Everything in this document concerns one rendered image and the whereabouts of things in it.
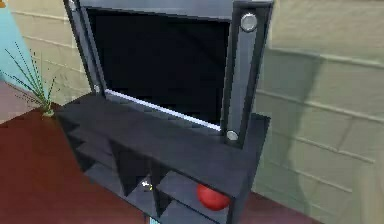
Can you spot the dark grey television stand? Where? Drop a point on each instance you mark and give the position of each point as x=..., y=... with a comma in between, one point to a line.
x=186, y=150

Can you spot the green house plant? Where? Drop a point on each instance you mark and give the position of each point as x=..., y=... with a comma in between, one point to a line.
x=36, y=83

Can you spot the small white object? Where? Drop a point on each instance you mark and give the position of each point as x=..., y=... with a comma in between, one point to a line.
x=146, y=184

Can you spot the black television set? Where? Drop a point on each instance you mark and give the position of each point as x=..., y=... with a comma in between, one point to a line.
x=160, y=63

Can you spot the red ball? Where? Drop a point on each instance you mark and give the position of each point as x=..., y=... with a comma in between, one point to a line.
x=211, y=198

